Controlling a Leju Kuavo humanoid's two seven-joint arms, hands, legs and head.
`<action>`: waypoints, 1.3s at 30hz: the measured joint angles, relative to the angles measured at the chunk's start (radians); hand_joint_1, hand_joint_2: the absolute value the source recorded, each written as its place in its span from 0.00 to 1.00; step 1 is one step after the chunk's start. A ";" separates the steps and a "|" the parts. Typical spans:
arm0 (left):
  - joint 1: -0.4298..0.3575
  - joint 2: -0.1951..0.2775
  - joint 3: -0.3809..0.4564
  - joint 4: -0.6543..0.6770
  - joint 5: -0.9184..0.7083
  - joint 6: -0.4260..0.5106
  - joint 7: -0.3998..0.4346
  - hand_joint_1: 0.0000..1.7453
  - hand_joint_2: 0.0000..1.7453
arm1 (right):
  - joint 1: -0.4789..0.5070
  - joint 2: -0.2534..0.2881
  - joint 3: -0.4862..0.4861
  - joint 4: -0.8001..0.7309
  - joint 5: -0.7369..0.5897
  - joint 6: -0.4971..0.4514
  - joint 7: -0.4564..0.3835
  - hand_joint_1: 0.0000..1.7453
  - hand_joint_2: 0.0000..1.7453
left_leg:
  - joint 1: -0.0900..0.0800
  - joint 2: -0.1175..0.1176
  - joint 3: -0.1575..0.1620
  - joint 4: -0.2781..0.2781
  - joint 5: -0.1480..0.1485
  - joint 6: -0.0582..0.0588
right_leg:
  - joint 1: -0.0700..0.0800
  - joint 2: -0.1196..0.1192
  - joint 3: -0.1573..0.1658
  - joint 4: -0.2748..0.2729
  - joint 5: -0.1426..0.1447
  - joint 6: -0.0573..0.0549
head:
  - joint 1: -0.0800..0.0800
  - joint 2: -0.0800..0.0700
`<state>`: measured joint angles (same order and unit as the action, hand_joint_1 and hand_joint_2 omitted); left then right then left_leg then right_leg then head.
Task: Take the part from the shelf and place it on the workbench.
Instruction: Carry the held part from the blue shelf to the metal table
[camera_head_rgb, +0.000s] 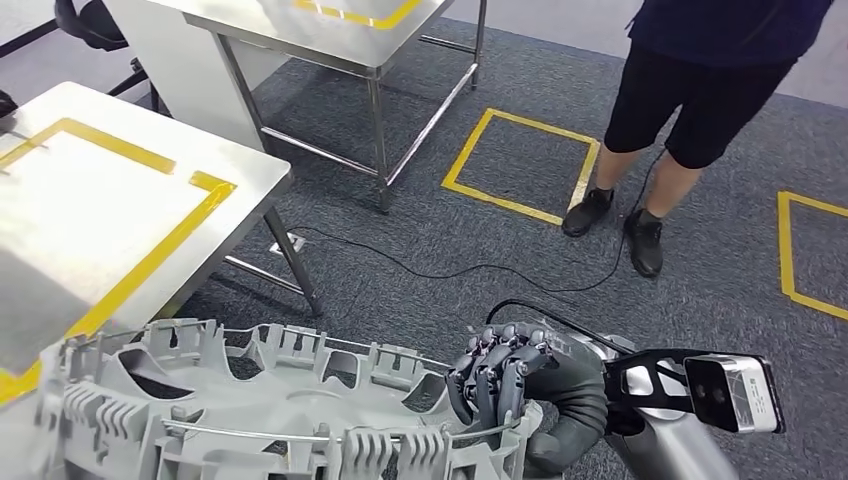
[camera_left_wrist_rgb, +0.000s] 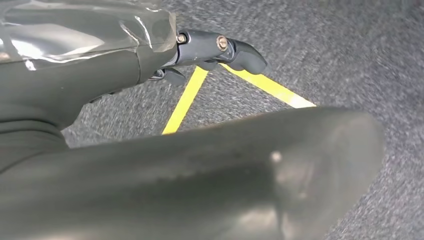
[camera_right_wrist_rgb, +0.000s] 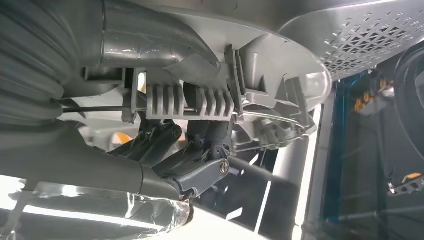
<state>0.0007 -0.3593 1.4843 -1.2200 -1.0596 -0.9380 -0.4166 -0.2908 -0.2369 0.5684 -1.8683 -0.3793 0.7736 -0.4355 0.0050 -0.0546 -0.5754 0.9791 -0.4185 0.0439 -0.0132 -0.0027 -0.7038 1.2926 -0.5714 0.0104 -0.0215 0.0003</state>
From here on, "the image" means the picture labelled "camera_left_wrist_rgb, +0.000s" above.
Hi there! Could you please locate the yellow floor tape square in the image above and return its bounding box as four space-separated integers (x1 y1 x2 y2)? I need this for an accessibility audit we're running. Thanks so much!
161 62 317 136

